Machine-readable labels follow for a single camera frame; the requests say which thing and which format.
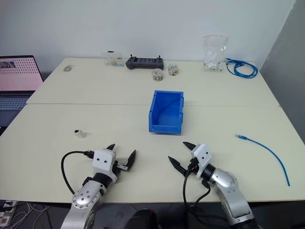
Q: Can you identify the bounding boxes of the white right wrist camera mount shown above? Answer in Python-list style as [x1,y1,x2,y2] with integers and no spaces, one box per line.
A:
[191,143,213,179]

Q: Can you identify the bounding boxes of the white cables on floor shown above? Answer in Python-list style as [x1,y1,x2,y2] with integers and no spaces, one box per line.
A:
[0,200,50,229]

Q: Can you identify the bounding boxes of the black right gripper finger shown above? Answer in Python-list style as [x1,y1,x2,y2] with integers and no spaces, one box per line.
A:
[182,141,197,152]
[168,156,187,177]

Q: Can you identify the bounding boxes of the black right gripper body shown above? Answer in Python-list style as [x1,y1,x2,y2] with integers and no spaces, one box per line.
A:
[186,157,200,177]

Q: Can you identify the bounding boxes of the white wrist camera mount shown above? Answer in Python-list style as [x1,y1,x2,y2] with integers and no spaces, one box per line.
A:
[92,148,118,184]
[191,143,213,179]

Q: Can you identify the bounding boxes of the clear plastic box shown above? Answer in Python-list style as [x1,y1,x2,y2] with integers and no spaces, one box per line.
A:
[102,50,123,67]

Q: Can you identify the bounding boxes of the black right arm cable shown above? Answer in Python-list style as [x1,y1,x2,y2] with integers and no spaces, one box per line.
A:
[182,164,230,223]

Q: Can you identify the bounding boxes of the short blue Ethernet cable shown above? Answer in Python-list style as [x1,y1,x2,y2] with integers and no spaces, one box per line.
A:
[235,134,291,187]

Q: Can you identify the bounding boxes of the clear bag of white connectors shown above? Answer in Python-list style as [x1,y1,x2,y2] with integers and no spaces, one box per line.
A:
[203,35,230,73]

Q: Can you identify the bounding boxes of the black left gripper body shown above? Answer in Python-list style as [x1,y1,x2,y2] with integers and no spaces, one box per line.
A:
[114,160,130,177]

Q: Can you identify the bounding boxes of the blue plastic storage bin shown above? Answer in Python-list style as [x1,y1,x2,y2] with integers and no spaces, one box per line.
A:
[148,89,185,135]

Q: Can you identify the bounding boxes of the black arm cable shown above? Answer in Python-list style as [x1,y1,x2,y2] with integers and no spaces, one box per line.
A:
[182,164,230,223]
[61,150,95,195]

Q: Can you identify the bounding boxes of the small clear jar of beads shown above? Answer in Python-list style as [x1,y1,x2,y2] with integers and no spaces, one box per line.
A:
[167,63,180,77]
[152,68,164,82]

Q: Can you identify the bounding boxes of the black handheld remote controller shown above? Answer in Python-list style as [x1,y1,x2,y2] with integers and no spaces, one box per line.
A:
[125,55,165,71]

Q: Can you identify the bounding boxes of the small white connector block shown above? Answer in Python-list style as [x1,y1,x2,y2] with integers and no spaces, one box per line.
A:
[73,129,87,139]

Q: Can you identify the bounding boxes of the dark rounded shape under table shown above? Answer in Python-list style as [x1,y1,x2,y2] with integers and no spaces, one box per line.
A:
[123,208,158,229]

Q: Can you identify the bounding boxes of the open laptop with pink screen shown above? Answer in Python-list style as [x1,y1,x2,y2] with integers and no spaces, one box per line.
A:
[0,55,44,127]

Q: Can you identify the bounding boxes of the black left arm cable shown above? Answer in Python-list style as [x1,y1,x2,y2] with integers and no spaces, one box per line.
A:
[61,150,95,195]

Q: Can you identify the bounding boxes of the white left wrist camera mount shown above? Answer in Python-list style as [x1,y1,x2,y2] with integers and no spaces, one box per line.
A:
[92,148,118,184]

